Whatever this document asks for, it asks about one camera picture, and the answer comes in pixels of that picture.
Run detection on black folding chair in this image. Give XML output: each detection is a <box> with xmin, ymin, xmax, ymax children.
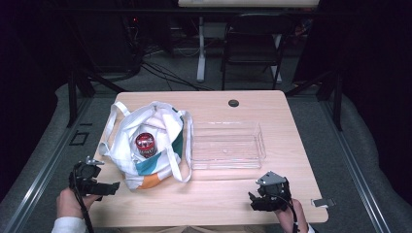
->
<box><xmin>221</xmin><ymin>13</ymin><xmax>294</xmax><ymax>91</ymax></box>

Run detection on person's left hand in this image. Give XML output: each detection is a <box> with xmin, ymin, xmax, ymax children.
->
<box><xmin>55</xmin><ymin>187</ymin><xmax>102</xmax><ymax>219</ymax></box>

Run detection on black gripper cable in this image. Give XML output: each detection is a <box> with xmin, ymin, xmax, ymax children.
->
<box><xmin>277</xmin><ymin>193</ymin><xmax>301</xmax><ymax>233</ymax></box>
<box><xmin>71</xmin><ymin>168</ymin><xmax>95</xmax><ymax>233</ymax></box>

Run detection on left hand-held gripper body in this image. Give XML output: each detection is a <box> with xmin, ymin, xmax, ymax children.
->
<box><xmin>68</xmin><ymin>155</ymin><xmax>105</xmax><ymax>197</ymax></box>

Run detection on clear plastic tray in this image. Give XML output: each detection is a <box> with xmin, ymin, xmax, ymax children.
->
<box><xmin>189</xmin><ymin>120</ymin><xmax>267</xmax><ymax>171</ymax></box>

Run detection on white background table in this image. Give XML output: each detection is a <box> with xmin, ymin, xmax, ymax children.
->
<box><xmin>177</xmin><ymin>0</ymin><xmax>321</xmax><ymax>83</ymax></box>

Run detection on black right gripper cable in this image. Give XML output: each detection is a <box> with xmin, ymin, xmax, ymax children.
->
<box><xmin>277</xmin><ymin>193</ymin><xmax>301</xmax><ymax>233</ymax></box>

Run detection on black metal stand frame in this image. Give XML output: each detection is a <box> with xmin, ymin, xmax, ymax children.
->
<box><xmin>285</xmin><ymin>67</ymin><xmax>345</xmax><ymax>132</ymax></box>
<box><xmin>61</xmin><ymin>32</ymin><xmax>128</xmax><ymax>128</ymax></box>

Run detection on person's right hand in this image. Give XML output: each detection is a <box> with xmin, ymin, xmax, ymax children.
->
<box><xmin>274</xmin><ymin>198</ymin><xmax>309</xmax><ymax>233</ymax></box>

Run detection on white teal orange tote bag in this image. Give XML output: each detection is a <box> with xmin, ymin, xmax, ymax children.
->
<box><xmin>98</xmin><ymin>100</ymin><xmax>194</xmax><ymax>191</ymax></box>

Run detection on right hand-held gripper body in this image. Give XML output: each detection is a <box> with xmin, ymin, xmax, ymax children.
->
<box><xmin>255</xmin><ymin>171</ymin><xmax>293</xmax><ymax>212</ymax></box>

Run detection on red lidded can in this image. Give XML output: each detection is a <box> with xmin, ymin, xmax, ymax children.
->
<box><xmin>134</xmin><ymin>132</ymin><xmax>158</xmax><ymax>159</ymax></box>

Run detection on person's tan trousers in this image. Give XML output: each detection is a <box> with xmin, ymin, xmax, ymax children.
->
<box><xmin>118</xmin><ymin>224</ymin><xmax>281</xmax><ymax>233</ymax></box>

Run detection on black floor cables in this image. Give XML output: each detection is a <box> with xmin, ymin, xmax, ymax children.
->
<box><xmin>122</xmin><ymin>18</ymin><xmax>215</xmax><ymax>92</ymax></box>

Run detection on aluminium floor rail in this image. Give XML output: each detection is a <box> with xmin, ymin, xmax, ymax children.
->
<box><xmin>319</xmin><ymin>96</ymin><xmax>393</xmax><ymax>233</ymax></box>
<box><xmin>0</xmin><ymin>96</ymin><xmax>95</xmax><ymax>233</ymax></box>

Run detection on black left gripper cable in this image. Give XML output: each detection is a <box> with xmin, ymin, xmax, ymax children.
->
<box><xmin>71</xmin><ymin>168</ymin><xmax>95</xmax><ymax>233</ymax></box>

